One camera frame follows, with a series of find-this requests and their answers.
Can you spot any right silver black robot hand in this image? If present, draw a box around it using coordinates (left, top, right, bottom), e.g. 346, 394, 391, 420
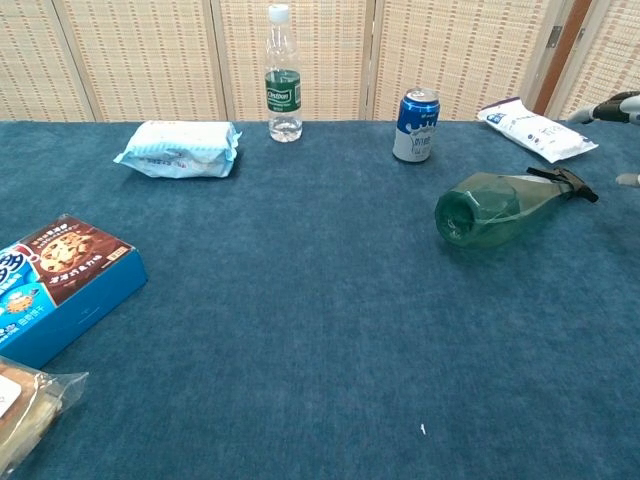
567, 91, 640, 187

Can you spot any green spray bottle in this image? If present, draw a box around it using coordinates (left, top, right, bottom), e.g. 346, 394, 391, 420
433, 167, 600, 250

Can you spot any clear water bottle green label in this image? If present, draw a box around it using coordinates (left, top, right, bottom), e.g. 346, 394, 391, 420
263, 3, 305, 143

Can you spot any bamboo folding screen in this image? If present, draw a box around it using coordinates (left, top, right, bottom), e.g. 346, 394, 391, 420
547, 0, 640, 121
0, 0, 566, 123

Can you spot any white snack pouch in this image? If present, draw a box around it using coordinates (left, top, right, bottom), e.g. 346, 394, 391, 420
476, 96, 600, 164

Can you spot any blue white drink can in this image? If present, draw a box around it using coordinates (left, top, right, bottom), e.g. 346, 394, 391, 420
392, 87, 441, 164

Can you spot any blue table mat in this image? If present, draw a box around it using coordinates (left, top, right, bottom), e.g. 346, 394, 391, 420
0, 119, 640, 480

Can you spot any light blue wet wipes pack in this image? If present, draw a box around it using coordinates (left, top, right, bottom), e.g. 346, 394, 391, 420
113, 120, 243, 180

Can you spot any blue cookie box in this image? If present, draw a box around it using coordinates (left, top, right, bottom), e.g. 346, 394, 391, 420
0, 214, 149, 370

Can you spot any bread in clear wrapper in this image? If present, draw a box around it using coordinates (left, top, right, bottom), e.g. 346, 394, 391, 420
0, 355, 90, 476

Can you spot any brown wooden post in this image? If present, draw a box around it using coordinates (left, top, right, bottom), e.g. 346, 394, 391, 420
533, 0, 594, 115

